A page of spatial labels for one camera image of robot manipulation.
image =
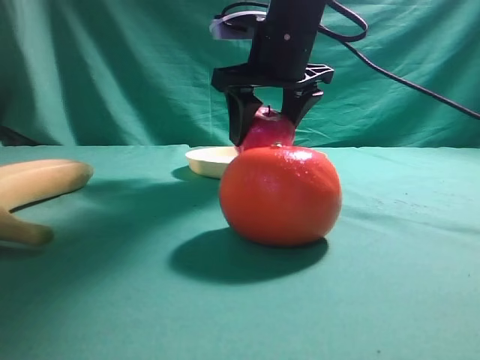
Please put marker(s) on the green cloth backdrop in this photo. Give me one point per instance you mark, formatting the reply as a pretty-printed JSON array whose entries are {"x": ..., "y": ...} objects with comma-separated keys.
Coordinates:
[{"x": 102, "y": 73}]

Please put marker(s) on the yellow plate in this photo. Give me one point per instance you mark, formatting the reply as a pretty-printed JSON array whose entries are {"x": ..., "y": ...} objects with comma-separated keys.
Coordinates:
[{"x": 210, "y": 161}]

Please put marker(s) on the orange mandarin fruit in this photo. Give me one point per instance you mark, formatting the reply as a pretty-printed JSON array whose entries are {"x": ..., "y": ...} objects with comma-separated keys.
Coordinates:
[{"x": 281, "y": 195}]

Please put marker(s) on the yellow banana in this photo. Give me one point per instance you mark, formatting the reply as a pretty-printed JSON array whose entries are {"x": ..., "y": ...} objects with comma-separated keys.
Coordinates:
[{"x": 28, "y": 182}]

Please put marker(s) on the red apple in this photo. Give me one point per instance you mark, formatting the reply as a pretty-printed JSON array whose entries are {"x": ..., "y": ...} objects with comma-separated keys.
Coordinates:
[{"x": 268, "y": 128}]

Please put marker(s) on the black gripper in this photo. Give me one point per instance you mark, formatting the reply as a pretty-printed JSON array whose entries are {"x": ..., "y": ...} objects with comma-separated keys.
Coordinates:
[{"x": 279, "y": 57}]

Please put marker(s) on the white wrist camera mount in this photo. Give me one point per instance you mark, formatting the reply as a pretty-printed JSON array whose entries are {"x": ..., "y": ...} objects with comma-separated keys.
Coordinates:
[{"x": 240, "y": 25}]

